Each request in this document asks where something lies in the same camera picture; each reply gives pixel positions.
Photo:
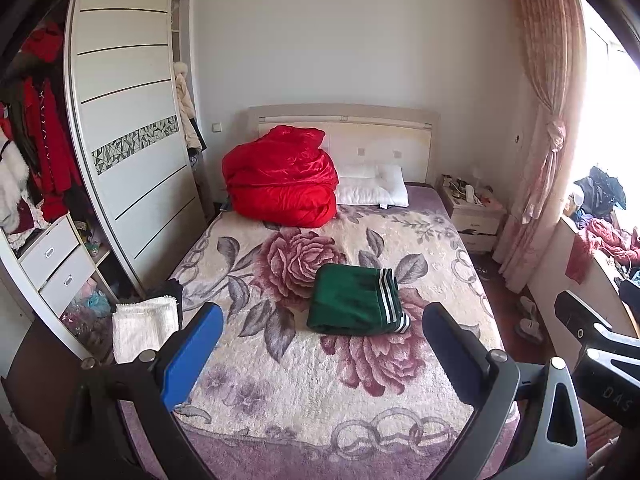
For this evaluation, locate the pile of small toiletries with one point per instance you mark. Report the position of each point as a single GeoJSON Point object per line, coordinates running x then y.
{"type": "Point", "coordinates": [470, 191]}

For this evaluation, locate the white pillow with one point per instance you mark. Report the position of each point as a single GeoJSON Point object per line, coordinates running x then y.
{"type": "Point", "coordinates": [370, 187]}

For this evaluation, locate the white wardrobe drawer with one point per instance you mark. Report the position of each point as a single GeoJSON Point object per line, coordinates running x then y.
{"type": "Point", "coordinates": [67, 287]}
{"type": "Point", "coordinates": [50, 255]}

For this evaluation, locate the white window cabinet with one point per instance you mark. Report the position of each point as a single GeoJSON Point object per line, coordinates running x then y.
{"type": "Point", "coordinates": [570, 290]}

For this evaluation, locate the dark clothes pile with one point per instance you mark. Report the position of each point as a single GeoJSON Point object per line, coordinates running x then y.
{"type": "Point", "coordinates": [602, 190]}

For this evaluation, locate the white wardrobe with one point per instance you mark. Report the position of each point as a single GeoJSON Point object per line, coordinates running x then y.
{"type": "Point", "coordinates": [125, 110]}

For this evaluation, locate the white sliding wardrobe door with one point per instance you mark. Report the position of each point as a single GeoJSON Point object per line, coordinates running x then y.
{"type": "Point", "coordinates": [130, 85]}

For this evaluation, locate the green and cream varsity jacket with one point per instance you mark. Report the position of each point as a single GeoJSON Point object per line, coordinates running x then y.
{"type": "Point", "coordinates": [350, 300]}

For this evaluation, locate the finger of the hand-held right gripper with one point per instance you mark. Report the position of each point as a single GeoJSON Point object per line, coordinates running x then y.
{"type": "Point", "coordinates": [580, 320]}

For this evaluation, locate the pile of pastel clothes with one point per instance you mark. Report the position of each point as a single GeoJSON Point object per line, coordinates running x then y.
{"type": "Point", "coordinates": [90, 307]}

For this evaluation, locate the pink knit garment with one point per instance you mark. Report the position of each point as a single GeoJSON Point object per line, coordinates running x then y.
{"type": "Point", "coordinates": [600, 240]}

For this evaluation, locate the floral plush blanket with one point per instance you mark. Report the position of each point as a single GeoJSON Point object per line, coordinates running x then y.
{"type": "Point", "coordinates": [300, 385]}

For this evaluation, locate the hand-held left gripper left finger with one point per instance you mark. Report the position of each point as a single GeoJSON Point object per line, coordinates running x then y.
{"type": "Point", "coordinates": [192, 355]}

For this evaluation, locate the dark cloth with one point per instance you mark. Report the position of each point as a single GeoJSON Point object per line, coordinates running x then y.
{"type": "Point", "coordinates": [167, 290]}

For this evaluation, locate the beige bed with headboard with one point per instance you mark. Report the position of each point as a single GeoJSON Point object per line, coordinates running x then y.
{"type": "Point", "coordinates": [390, 135]}

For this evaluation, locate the cream hanging coat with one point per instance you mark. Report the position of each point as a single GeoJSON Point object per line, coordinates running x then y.
{"type": "Point", "coordinates": [186, 110]}

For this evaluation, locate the pink patterned curtain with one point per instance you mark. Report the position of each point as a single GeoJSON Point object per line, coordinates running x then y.
{"type": "Point", "coordinates": [545, 85]}

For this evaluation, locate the red hanging coat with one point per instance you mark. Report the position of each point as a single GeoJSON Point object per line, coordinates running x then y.
{"type": "Point", "coordinates": [50, 150]}

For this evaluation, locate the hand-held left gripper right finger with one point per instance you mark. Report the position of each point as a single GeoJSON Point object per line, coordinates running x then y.
{"type": "Point", "coordinates": [450, 355]}

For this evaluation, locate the white fur garment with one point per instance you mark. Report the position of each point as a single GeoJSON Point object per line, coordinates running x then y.
{"type": "Point", "coordinates": [12, 185]}

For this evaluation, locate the red quilt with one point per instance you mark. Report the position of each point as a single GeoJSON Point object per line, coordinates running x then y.
{"type": "Point", "coordinates": [280, 180]}

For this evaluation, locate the white nightstand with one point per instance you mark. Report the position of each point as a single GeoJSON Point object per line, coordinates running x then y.
{"type": "Point", "coordinates": [475, 225]}

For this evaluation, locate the folded white towel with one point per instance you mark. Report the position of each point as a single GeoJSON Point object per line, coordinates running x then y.
{"type": "Point", "coordinates": [142, 330]}

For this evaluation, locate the grey slipper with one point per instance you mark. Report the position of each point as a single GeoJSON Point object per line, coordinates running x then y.
{"type": "Point", "coordinates": [530, 331]}
{"type": "Point", "coordinates": [527, 306]}

